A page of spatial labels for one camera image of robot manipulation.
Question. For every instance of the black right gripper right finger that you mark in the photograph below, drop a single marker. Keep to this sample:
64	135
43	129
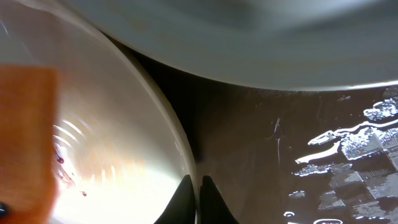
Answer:
213	209

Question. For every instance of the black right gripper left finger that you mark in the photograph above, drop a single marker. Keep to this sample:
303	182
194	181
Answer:
181	208

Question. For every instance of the white plate with red stain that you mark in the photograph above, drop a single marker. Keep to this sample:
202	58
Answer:
121	151

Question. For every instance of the pale green plate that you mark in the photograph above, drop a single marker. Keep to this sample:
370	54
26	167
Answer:
319	45

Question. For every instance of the orange green scrub sponge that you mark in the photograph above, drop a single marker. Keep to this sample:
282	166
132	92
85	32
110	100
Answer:
28	111

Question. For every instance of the large brown serving tray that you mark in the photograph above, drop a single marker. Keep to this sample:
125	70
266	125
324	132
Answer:
288	157

